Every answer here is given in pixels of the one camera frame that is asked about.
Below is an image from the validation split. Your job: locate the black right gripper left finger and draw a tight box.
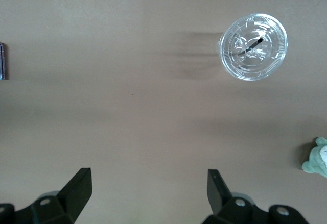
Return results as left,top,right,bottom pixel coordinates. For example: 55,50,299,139
0,167,92,224

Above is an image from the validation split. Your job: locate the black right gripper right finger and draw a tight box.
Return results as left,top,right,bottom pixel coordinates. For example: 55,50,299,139
201,169,310,224

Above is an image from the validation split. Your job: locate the grey totoro plush toy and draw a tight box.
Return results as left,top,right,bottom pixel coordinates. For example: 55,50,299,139
302,136,327,179

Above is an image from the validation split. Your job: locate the clear plastic cup with lid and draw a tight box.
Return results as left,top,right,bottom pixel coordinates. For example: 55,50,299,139
216,13,289,82

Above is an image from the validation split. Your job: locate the black straw in cup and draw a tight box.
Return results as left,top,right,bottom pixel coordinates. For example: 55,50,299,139
236,38,264,57

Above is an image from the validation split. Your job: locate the brown table cover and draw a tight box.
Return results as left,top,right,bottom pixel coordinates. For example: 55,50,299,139
0,0,327,224

